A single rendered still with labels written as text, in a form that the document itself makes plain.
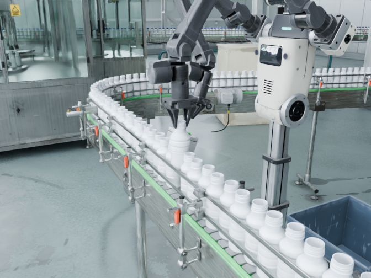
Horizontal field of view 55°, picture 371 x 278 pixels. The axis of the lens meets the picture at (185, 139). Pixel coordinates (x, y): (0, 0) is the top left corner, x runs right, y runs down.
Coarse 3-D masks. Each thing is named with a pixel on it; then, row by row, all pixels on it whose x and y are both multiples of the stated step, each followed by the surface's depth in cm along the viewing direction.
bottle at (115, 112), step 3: (114, 105) 178; (117, 105) 178; (114, 108) 178; (117, 108) 178; (114, 111) 179; (117, 111) 179; (111, 114) 180; (114, 114) 178; (117, 114) 178; (114, 117) 179; (114, 123) 180; (114, 126) 180; (114, 129) 181; (114, 135) 182
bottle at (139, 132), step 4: (140, 124) 148; (144, 124) 149; (140, 128) 148; (136, 132) 150; (140, 132) 149; (140, 136) 149; (136, 140) 150; (136, 144) 151; (136, 148) 152; (140, 148) 150; (136, 156) 153
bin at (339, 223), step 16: (320, 208) 128; (336, 208) 132; (352, 208) 133; (368, 208) 127; (304, 224) 126; (320, 224) 130; (336, 224) 135; (352, 224) 134; (368, 224) 128; (304, 240) 115; (336, 240) 138; (352, 240) 136; (368, 240) 129; (352, 256) 133; (368, 256) 130
